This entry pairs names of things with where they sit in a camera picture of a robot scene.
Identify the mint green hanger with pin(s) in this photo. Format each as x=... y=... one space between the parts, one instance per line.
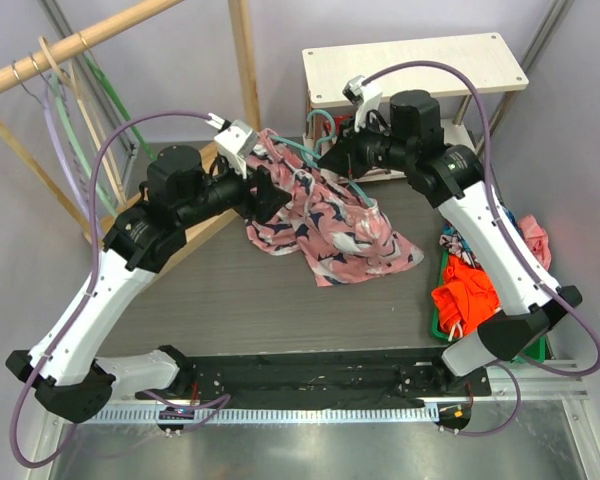
x=77 y=154

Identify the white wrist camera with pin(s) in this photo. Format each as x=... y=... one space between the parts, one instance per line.
x=365 y=96
x=235 y=142

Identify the blue white cup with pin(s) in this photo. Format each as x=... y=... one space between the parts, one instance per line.
x=449 y=129

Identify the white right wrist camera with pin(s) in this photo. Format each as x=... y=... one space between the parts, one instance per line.
x=365 y=96

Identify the green plastic tray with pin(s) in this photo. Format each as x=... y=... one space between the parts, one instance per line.
x=437 y=320

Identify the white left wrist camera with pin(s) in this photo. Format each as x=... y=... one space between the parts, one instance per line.
x=235 y=142

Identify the blue patterned garment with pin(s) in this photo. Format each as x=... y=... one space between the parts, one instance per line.
x=453 y=242

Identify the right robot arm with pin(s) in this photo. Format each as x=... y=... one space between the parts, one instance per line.
x=411 y=140

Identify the lilac hanger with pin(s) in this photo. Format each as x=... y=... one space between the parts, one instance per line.
x=76 y=190

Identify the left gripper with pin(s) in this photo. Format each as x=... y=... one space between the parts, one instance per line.
x=267 y=199

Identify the pink patterned shorts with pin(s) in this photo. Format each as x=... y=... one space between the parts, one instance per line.
x=344 y=236

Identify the wooden hanger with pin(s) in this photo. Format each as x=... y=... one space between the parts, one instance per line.
x=90 y=116

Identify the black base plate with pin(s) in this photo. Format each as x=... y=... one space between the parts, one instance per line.
x=336 y=380

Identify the white slotted cable duct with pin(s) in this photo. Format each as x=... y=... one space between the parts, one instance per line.
x=152 y=413

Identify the white two-tier shelf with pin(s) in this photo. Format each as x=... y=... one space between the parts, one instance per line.
x=485 y=59

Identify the orange garment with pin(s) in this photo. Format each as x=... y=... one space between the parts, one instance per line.
x=462 y=300

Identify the dark green hanger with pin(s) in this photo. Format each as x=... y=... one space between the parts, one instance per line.
x=113 y=95

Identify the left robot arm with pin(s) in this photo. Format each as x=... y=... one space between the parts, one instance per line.
x=69 y=379

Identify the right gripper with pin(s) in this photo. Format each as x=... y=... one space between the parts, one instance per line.
x=342 y=158

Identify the pink garment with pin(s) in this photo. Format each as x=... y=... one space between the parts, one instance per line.
x=536 y=239

